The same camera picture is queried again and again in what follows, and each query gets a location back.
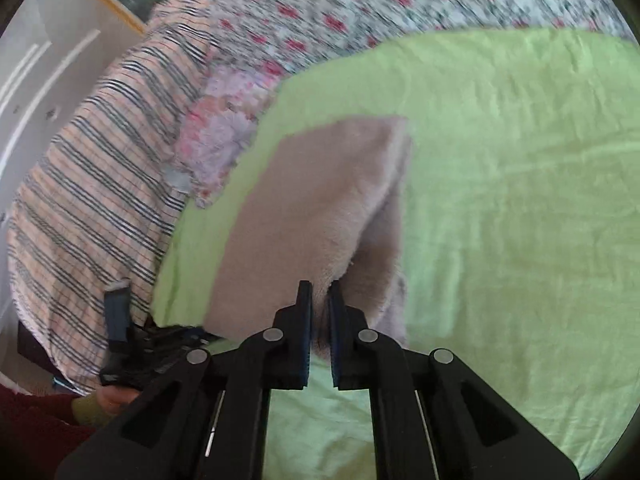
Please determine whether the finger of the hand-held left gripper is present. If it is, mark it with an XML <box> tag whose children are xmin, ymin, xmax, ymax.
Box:
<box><xmin>103</xmin><ymin>282</ymin><xmax>132</xmax><ymax>353</ymax></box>

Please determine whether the person's left forearm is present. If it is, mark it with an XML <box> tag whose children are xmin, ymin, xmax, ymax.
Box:
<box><xmin>0</xmin><ymin>382</ymin><xmax>126</xmax><ymax>480</ymax></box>

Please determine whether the plaid checked blanket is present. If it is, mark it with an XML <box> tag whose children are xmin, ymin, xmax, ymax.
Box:
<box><xmin>7</xmin><ymin>0</ymin><xmax>226</xmax><ymax>396</ymax></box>

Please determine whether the light green bed sheet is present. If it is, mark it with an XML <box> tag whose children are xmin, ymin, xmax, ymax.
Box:
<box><xmin>150</xmin><ymin>27</ymin><xmax>640</xmax><ymax>480</ymax></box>

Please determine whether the white floral quilt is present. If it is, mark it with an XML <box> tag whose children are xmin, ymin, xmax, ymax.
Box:
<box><xmin>200</xmin><ymin>0</ymin><xmax>631</xmax><ymax>81</ymax></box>

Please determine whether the pastel floral cloth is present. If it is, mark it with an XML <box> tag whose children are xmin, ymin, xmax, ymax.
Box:
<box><xmin>165</xmin><ymin>60</ymin><xmax>291</xmax><ymax>211</ymax></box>

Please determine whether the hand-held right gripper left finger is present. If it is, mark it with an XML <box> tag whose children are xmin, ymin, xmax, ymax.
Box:
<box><xmin>54</xmin><ymin>280</ymin><xmax>315</xmax><ymax>480</ymax></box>

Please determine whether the person's left hand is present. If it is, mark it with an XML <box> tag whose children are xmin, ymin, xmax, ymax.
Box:
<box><xmin>95</xmin><ymin>387</ymin><xmax>144</xmax><ymax>414</ymax></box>

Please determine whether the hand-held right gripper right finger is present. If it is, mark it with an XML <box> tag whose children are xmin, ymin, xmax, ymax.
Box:
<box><xmin>326</xmin><ymin>280</ymin><xmax>582</xmax><ymax>480</ymax></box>

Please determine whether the beige knitted sweater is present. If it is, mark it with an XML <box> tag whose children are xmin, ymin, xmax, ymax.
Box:
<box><xmin>202</xmin><ymin>115</ymin><xmax>416</xmax><ymax>366</ymax></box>

